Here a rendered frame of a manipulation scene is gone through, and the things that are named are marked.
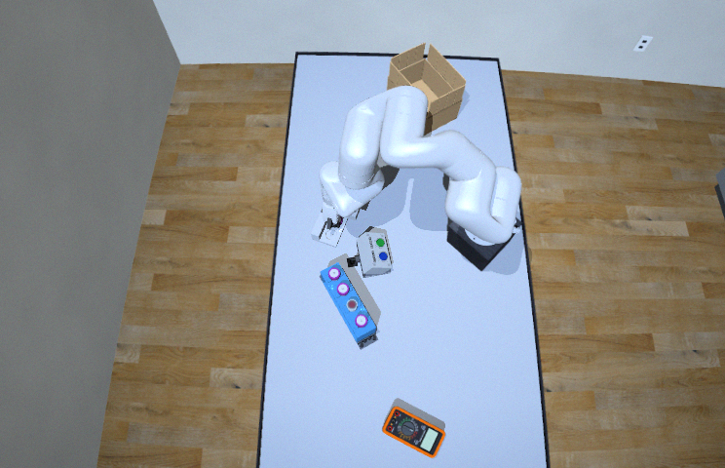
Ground blue tube rack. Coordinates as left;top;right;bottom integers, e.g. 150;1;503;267
321;262;376;344

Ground orange digital multimeter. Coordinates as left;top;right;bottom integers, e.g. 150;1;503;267
383;407;445;458

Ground light grey button panel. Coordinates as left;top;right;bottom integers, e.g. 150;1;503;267
347;232;392;278

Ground brown cardboard box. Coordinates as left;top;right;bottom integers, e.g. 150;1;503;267
387;42;467;136

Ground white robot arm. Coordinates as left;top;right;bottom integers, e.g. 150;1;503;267
320;86;521;246

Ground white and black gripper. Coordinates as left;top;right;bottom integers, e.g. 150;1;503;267
323;201;340;230

